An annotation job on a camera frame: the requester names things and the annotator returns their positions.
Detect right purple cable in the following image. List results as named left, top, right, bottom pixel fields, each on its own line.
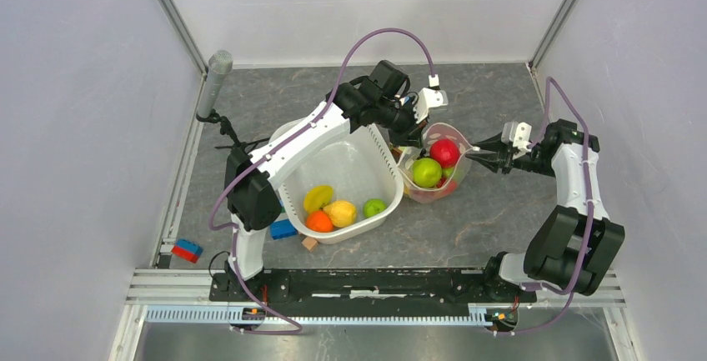
left=491, top=76, right=596, bottom=338

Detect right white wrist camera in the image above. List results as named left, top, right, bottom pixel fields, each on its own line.
left=500, top=121, right=532, bottom=153

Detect red orange mango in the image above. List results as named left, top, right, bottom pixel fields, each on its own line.
left=419, top=178, right=458, bottom=203

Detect black microphone tripod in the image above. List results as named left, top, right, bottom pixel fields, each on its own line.
left=195, top=109, right=270, bottom=153

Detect white plastic basket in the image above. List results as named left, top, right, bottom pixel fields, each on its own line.
left=261, top=118, right=404, bottom=244

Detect red blue block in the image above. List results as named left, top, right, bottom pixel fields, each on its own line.
left=170, top=238, right=203, bottom=263

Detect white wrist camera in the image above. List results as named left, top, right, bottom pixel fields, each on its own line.
left=500, top=121, right=532, bottom=153
left=413, top=74, right=449, bottom=123

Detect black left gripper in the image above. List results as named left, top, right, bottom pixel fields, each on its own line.
left=374, top=97, right=430, bottom=150

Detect green pear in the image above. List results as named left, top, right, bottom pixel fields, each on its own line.
left=442, top=167, right=455, bottom=179

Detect clear dotted zip bag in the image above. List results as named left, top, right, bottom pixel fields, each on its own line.
left=394, top=123, right=475, bottom=203

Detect grey microphone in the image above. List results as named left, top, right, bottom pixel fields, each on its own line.
left=196, top=50, right=233, bottom=121

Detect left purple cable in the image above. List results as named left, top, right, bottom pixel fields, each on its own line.
left=208, top=28, right=443, bottom=338

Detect yellow bumpy lemon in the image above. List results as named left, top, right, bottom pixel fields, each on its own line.
left=323, top=200, right=358, bottom=228

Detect orange fruit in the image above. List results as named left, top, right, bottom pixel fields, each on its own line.
left=305, top=210, right=334, bottom=233

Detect aluminium rail frame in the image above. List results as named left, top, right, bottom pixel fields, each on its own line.
left=114, top=268, right=625, bottom=335

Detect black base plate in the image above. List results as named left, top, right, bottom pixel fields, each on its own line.
left=208, top=268, right=537, bottom=318

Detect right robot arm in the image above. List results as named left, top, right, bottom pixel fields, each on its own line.
left=466, top=119, right=625, bottom=301

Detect small green lime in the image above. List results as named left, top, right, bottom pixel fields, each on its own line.
left=363, top=198, right=387, bottom=218

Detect blue green stacked blocks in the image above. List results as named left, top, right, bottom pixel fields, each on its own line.
left=269, top=219, right=298, bottom=240

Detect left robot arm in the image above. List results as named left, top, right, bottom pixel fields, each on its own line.
left=218, top=61, right=446, bottom=301

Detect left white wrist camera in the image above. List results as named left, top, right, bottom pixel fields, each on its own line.
left=413, top=74, right=449, bottom=123

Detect red apple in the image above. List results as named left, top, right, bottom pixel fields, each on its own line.
left=429, top=138, right=461, bottom=168

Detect small wooden cube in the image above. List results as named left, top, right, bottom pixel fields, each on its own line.
left=302, top=237, right=319, bottom=252

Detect green apple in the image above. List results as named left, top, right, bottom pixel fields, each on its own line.
left=412, top=158, right=442, bottom=188

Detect yellow starfruit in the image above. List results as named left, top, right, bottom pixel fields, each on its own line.
left=303, top=185, right=333, bottom=214

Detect purple cable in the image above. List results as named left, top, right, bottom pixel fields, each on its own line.
left=491, top=76, right=596, bottom=338
left=208, top=28, right=443, bottom=338

